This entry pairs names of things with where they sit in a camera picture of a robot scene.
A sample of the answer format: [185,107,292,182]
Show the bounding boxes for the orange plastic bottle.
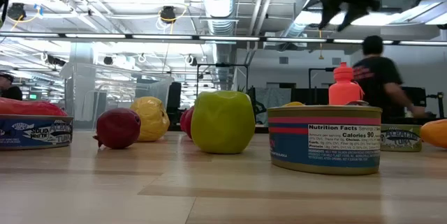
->
[328,61,365,106]

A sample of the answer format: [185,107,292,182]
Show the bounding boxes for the large blue-red chicken can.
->
[267,100,383,177]

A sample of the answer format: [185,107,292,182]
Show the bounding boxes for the green label tuna can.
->
[379,123,425,153]

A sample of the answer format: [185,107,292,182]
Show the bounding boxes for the orange yellow toy mango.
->
[419,119,447,149]

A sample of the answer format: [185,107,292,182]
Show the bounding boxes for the green toy apple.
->
[190,90,256,155]

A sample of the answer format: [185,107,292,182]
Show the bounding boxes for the red round toy fruit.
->
[179,105,196,140]

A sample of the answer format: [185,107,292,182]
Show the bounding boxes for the small dark red pomegranate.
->
[92,107,142,150]

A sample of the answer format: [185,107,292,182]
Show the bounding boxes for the red orange toy mango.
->
[0,97,68,117]

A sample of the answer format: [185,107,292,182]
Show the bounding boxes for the person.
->
[0,73,24,101]
[351,35,430,124]

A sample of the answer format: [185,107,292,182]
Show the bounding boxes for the black computer monitor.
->
[401,86,427,108]

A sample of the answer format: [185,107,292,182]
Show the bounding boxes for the grey fabric cover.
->
[256,87,293,126]

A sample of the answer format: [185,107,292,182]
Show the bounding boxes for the potted succulent plant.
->
[236,84,254,96]

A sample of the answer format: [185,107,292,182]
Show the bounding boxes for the long horizontal light bar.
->
[0,31,447,46]

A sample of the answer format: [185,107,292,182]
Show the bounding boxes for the black speaker box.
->
[166,82,182,109]

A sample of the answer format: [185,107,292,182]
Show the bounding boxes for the clear plastic bin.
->
[58,62,175,131]

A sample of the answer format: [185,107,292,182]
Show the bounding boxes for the blue label tuna can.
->
[0,114,74,151]

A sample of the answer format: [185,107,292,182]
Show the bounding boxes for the black metal frame rig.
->
[196,62,249,92]
[308,66,336,105]

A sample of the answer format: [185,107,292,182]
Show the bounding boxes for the silver round ventilation duct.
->
[199,0,240,91]

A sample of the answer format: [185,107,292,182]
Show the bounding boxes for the black camera stand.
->
[427,91,445,119]

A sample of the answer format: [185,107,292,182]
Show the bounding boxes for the black ceiling cord reel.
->
[159,5,177,24]
[6,2,27,22]

